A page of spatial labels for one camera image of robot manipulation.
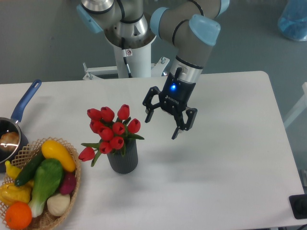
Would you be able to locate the purple red onion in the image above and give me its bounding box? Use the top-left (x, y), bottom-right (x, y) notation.
top-left (59, 172), bottom-right (76, 195)

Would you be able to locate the yellow bell pepper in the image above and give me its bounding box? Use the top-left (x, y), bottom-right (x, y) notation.
top-left (0, 183), bottom-right (32, 206)

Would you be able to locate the black device at edge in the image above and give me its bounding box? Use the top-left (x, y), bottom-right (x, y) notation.
top-left (289, 194), bottom-right (307, 219)

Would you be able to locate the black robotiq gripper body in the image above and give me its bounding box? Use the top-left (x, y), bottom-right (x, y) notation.
top-left (159, 71), bottom-right (197, 117)

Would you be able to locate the orange fruit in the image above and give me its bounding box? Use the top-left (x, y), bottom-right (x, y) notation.
top-left (5, 202), bottom-right (32, 230)

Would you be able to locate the yellow banana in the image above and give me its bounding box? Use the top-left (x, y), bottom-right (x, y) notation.
top-left (5, 161), bottom-right (34, 188)

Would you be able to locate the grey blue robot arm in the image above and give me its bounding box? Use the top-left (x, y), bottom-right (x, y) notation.
top-left (77, 0), bottom-right (229, 138)

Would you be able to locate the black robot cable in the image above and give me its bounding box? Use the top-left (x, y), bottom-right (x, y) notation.
top-left (120, 37), bottom-right (133, 79)

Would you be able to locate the dark grey ribbed vase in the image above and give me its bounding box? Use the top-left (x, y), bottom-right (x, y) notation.
top-left (107, 140), bottom-right (138, 174)

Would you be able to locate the blue handled saucepan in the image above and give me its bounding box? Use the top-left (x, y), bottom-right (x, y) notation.
top-left (0, 80), bottom-right (42, 173)

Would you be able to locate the brown bread roll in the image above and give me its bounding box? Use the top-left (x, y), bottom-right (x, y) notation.
top-left (0, 132), bottom-right (19, 152)

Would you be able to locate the dark green cucumber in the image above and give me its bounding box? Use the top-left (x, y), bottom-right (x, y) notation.
top-left (14, 151), bottom-right (45, 186)

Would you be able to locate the yellow squash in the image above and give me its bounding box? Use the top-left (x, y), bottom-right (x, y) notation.
top-left (41, 140), bottom-right (76, 173)

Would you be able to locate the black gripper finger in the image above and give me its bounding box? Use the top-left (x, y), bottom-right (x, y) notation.
top-left (171, 107), bottom-right (198, 139)
top-left (142, 86), bottom-right (161, 123)

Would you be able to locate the red tulip bouquet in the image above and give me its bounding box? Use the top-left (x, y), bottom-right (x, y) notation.
top-left (78, 104), bottom-right (144, 166)

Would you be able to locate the white garlic bulb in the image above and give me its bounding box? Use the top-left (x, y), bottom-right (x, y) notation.
top-left (47, 193), bottom-right (70, 217)

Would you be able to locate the white frame at right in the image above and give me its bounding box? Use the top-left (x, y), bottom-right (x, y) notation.
top-left (283, 82), bottom-right (307, 129)

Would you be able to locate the green bok choy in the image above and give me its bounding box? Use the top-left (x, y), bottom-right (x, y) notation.
top-left (28, 158), bottom-right (64, 218)

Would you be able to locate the woven wicker basket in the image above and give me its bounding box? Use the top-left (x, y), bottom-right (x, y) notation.
top-left (0, 137), bottom-right (82, 230)

